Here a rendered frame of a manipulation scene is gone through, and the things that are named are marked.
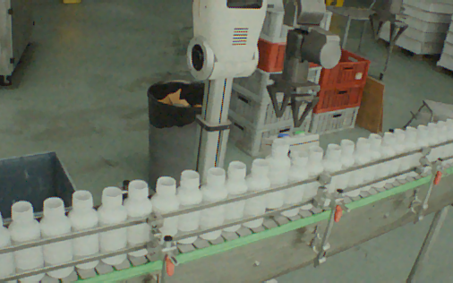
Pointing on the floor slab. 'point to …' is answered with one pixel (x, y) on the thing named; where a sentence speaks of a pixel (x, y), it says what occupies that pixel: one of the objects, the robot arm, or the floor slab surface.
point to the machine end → (2, 35)
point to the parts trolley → (361, 32)
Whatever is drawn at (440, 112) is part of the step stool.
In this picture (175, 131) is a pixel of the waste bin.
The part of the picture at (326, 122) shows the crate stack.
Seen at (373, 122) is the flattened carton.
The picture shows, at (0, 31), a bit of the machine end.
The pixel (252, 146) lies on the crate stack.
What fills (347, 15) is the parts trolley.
